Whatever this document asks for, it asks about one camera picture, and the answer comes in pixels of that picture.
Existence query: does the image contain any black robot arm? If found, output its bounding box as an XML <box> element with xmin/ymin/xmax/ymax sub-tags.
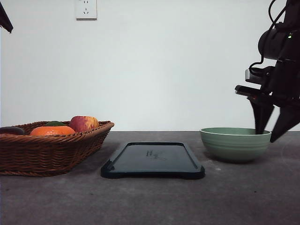
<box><xmin>248</xmin><ymin>0</ymin><xmax>300</xmax><ymax>143</ymax></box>

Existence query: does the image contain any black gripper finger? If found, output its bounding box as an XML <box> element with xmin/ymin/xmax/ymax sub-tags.
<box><xmin>0</xmin><ymin>2</ymin><xmax>13</xmax><ymax>33</ymax></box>

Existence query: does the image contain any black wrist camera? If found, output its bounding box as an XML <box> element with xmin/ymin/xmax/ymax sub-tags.
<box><xmin>235</xmin><ymin>66</ymin><xmax>275</xmax><ymax>97</ymax></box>

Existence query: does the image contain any dark purple fruit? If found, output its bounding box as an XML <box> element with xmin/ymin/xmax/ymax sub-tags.
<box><xmin>0</xmin><ymin>126</ymin><xmax>24</xmax><ymax>135</ymax></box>

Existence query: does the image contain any orange tangerine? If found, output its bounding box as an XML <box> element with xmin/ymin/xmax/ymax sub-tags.
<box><xmin>30</xmin><ymin>126</ymin><xmax>76</xmax><ymax>135</ymax></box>

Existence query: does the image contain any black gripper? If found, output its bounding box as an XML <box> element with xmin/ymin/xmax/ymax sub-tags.
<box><xmin>247</xmin><ymin>60</ymin><xmax>300</xmax><ymax>143</ymax></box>

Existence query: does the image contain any dark teal rectangular tray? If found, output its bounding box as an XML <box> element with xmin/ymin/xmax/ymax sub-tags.
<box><xmin>101</xmin><ymin>142</ymin><xmax>205</xmax><ymax>179</ymax></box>

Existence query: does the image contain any dark green fruit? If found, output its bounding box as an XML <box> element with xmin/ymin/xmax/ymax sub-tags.
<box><xmin>45</xmin><ymin>121</ymin><xmax>66</xmax><ymax>126</ymax></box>

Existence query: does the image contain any red yellow apple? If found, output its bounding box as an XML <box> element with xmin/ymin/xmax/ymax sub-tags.
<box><xmin>70</xmin><ymin>116</ymin><xmax>99</xmax><ymax>133</ymax></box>

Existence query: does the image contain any white wall socket left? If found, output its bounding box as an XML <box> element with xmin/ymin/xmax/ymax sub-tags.
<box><xmin>75</xmin><ymin>0</ymin><xmax>98</xmax><ymax>22</ymax></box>

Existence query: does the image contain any light green ceramic bowl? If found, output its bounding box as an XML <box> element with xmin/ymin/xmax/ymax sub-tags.
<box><xmin>200</xmin><ymin>127</ymin><xmax>271</xmax><ymax>161</ymax></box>

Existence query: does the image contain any brown wicker basket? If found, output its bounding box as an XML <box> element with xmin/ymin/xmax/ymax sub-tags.
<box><xmin>0</xmin><ymin>121</ymin><xmax>115</xmax><ymax>177</ymax></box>

